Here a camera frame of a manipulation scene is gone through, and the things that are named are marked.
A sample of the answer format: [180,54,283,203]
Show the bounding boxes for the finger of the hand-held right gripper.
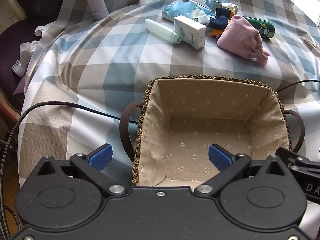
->
[275,147,320,172]

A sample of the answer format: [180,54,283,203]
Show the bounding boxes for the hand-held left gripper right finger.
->
[194,144,292,197]

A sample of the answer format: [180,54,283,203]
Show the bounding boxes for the green can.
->
[241,16,275,40]

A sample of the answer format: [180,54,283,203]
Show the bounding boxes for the purple bottle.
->
[80,0,110,21]

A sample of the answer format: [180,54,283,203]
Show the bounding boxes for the white plastic bag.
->
[19,26,47,76]

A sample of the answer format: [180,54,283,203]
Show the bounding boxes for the checkered blanket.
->
[17,0,320,189]

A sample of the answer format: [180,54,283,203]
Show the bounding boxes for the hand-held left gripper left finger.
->
[35,144,128,198]

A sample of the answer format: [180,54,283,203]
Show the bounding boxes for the white tube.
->
[144,19,182,44]

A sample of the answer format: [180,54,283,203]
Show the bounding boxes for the white comb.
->
[11,59,22,76]

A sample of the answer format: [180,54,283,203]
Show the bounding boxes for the white box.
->
[174,15,206,50]

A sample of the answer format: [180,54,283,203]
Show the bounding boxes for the dark chair with ornate frame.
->
[0,0,64,110]

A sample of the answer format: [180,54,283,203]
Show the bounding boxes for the woven basket with fabric lining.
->
[119,74,305,187]

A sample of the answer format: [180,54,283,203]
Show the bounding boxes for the blue tissue pack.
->
[162,1,209,24]

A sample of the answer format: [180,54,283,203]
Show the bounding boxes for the navy blue cloth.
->
[207,7,232,30]

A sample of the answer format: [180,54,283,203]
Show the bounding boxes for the pink drawstring pouch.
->
[216,15,270,65]

